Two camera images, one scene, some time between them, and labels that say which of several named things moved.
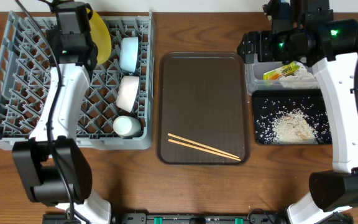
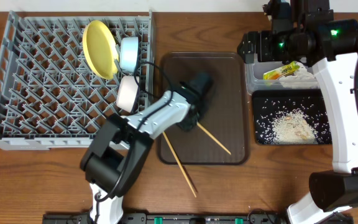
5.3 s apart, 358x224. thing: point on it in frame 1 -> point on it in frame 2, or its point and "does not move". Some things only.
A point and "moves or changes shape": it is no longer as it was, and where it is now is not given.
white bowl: [127, 93] does not move
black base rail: [188, 218] does not move
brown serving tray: [204, 97] does not move
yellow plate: [100, 37] moves or changes shape
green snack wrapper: [277, 73] does not move
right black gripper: [262, 39] does not move
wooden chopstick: [200, 149] -> [182, 170]
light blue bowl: [128, 53] does not move
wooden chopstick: [192, 142] -> [212, 137]
